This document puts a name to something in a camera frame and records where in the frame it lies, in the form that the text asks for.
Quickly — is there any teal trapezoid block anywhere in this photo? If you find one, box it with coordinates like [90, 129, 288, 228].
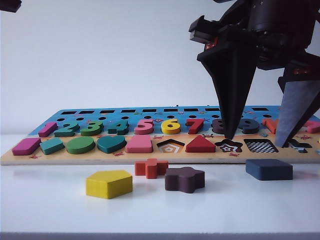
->
[39, 137, 65, 156]

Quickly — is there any pink number five piece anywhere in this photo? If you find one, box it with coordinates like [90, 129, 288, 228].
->
[133, 118, 155, 135]

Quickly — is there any navy square block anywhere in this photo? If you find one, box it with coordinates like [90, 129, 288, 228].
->
[245, 159, 294, 181]

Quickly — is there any teal heart block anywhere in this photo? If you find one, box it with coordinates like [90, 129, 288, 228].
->
[96, 135, 126, 155]

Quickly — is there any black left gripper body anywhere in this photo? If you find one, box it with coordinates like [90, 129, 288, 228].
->
[0, 0, 23, 13]

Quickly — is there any brown star block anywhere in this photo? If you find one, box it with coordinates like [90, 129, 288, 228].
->
[164, 167, 206, 194]

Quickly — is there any dark teal number four piece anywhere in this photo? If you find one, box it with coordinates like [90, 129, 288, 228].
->
[107, 120, 130, 136]

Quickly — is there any yellow pentagon block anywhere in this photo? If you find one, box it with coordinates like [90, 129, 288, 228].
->
[85, 170, 134, 200]

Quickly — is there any brown number eight piece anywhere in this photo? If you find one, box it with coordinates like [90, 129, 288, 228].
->
[211, 118, 228, 135]

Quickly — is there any green oval block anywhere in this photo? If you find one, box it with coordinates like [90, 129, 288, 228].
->
[65, 136, 96, 155]

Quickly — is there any colourful wooden puzzle board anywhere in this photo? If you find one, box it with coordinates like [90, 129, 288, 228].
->
[0, 106, 320, 166]

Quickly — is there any orange cross block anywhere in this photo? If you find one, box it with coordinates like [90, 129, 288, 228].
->
[134, 158, 169, 180]

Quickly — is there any yellow number six piece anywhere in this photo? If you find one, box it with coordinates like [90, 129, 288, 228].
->
[160, 119, 181, 135]

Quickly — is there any teal number two piece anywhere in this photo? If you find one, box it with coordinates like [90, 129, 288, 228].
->
[53, 121, 80, 138]

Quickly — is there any red number seven piece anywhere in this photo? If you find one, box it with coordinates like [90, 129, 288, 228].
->
[185, 118, 208, 135]

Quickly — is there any red triangle block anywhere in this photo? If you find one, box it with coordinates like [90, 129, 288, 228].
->
[185, 134, 216, 153]

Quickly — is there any green number three piece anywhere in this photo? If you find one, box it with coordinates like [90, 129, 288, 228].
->
[80, 120, 105, 137]

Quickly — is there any pink trapezoid block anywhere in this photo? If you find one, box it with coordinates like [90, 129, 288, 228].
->
[125, 134, 154, 154]

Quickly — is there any dark navy number nine piece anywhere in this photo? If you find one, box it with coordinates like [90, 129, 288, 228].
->
[234, 118, 260, 135]

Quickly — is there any magenta number one piece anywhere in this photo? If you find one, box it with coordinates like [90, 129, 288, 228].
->
[37, 121, 58, 138]

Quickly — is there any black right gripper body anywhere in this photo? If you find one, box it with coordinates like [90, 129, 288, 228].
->
[188, 16, 320, 71]

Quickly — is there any pink symbol piece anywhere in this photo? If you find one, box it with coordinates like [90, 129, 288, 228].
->
[303, 120, 320, 134]

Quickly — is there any orange number ten piece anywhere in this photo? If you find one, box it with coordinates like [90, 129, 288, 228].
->
[261, 117, 280, 135]

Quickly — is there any magenta parallelogram block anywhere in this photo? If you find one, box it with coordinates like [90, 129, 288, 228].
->
[11, 137, 41, 156]

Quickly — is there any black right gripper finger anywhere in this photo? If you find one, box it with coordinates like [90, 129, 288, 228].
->
[196, 37, 261, 140]
[275, 61, 320, 149]

